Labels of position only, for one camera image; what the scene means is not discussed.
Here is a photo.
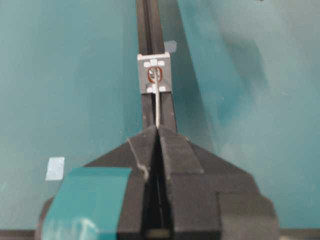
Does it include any pale tape patch on table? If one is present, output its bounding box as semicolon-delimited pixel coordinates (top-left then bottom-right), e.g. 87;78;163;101
45;156;65;181

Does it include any pale tape patch near rail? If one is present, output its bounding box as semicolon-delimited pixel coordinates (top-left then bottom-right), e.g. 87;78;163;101
164;40;177;54

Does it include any long black aluminium rail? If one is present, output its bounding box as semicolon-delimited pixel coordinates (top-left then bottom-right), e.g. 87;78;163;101
136;0;177;132

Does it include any thin white wire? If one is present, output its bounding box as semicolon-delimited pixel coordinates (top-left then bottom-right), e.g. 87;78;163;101
127;69;162;181

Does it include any black right gripper taped left finger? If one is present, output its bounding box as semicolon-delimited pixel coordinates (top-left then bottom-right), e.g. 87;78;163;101
35;126;157;240

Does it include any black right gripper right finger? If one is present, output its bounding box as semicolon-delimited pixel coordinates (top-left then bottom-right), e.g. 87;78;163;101
158;126;279;240

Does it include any white bracket with hole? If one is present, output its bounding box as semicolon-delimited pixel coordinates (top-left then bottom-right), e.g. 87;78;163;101
137;52;172;94

